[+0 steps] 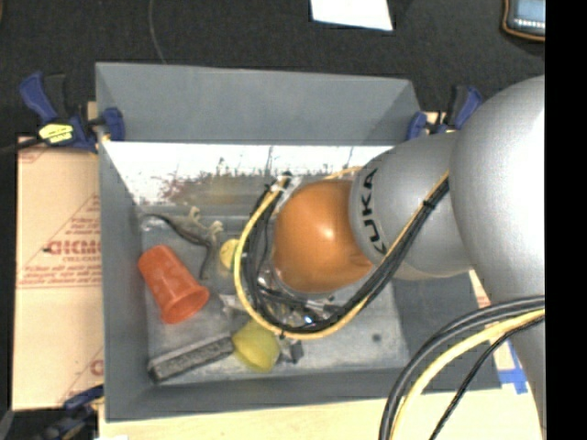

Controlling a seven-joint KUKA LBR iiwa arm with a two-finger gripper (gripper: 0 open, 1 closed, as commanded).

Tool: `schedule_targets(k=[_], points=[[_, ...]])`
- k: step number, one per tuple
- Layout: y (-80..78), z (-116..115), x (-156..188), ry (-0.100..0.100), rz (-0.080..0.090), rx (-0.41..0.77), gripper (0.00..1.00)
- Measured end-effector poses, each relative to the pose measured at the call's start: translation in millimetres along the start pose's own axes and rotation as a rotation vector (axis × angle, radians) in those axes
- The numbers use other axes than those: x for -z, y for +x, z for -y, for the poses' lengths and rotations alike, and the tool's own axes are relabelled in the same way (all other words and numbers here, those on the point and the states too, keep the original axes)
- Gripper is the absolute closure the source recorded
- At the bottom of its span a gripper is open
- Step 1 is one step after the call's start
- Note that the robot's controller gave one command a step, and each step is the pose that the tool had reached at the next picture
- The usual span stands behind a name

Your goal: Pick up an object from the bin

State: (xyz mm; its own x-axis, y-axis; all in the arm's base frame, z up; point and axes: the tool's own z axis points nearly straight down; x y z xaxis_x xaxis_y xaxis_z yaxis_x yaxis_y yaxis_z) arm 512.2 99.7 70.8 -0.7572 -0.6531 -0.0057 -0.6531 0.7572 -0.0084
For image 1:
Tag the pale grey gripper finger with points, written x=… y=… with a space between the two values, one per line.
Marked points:
x=295 y=351

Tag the small yellow round toy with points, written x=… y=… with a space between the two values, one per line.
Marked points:
x=228 y=252

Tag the dark grey flat block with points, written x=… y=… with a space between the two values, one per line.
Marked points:
x=192 y=356

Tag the beige and black toy lizard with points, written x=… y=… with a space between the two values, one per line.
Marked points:
x=206 y=241

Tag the orange plastic cup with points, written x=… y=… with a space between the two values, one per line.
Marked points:
x=172 y=282

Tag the grey metal bin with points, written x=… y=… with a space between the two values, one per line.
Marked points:
x=257 y=108

